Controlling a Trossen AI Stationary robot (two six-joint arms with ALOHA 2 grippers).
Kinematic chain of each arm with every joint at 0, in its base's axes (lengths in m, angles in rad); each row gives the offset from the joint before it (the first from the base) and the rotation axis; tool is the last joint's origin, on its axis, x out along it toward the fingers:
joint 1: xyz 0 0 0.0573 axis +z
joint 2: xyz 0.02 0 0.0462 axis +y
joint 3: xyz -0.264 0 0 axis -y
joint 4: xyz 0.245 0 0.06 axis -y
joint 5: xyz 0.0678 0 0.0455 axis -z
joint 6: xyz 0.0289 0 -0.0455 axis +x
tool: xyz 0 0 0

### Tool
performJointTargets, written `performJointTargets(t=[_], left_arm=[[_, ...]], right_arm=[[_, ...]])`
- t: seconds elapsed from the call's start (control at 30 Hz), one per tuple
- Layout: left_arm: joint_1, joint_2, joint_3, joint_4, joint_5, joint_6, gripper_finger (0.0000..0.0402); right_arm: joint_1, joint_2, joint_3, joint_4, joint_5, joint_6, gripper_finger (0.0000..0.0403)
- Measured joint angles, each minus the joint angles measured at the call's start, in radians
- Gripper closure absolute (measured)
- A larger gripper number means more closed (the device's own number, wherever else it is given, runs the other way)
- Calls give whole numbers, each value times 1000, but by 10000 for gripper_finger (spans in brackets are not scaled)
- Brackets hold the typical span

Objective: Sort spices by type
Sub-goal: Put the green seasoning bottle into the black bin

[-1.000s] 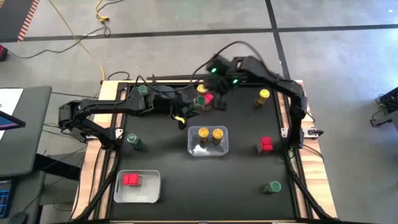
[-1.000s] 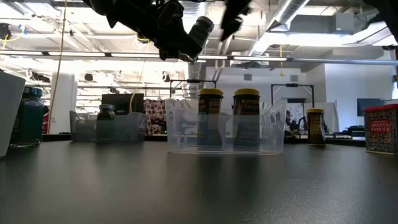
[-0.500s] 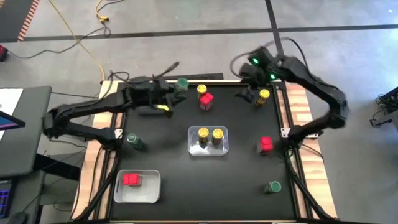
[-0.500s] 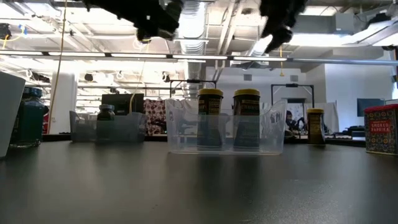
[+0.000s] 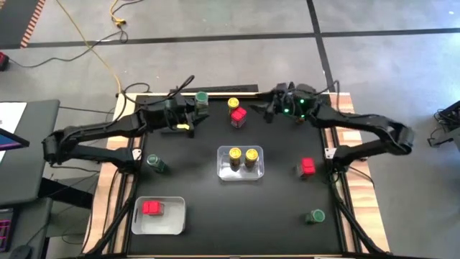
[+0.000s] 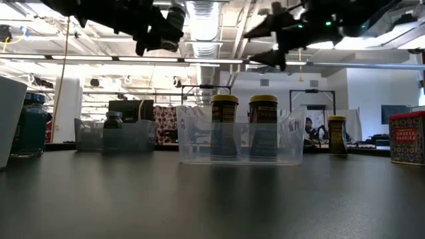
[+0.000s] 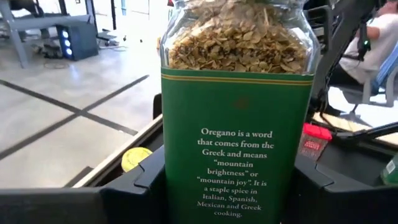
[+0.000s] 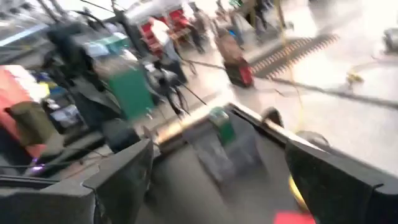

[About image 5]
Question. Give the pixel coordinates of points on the black ribbed strip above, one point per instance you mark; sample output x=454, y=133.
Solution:
x=215, y=88

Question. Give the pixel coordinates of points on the white plastic bin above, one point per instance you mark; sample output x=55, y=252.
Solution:
x=169, y=219

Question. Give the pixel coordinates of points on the grey side desk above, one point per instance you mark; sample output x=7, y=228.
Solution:
x=32, y=162

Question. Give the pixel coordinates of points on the lit computer screen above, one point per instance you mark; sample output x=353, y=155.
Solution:
x=9, y=142

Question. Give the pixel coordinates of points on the green-lid spice jar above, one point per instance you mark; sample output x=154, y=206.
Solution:
x=201, y=99
x=154, y=160
x=318, y=216

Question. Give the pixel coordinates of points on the black orange-striped floor mat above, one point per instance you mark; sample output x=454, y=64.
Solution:
x=14, y=21

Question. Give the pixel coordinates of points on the white paper sheet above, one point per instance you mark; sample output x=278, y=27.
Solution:
x=12, y=115

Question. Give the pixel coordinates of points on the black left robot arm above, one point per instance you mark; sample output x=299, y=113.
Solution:
x=100, y=126

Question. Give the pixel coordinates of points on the black clamp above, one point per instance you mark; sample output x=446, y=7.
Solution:
x=177, y=93

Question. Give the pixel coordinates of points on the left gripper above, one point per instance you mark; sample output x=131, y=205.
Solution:
x=176, y=111

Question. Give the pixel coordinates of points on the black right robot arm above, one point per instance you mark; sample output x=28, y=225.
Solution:
x=359, y=120

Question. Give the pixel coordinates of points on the red-lid smoked paprika tin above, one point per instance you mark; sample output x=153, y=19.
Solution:
x=308, y=167
x=238, y=116
x=151, y=208

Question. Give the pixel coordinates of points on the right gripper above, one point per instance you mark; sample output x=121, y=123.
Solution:
x=294, y=97

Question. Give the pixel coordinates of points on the red device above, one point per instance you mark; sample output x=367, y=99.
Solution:
x=3, y=61

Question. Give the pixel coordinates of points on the silver mounting plate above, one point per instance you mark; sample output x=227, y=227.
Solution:
x=330, y=153
x=136, y=154

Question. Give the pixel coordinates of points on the backlit keyboard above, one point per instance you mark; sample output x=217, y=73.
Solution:
x=5, y=230

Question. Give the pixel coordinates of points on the wooden table board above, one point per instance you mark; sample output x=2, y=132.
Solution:
x=363, y=201

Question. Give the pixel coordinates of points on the clear plastic bin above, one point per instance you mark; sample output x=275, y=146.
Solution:
x=257, y=174

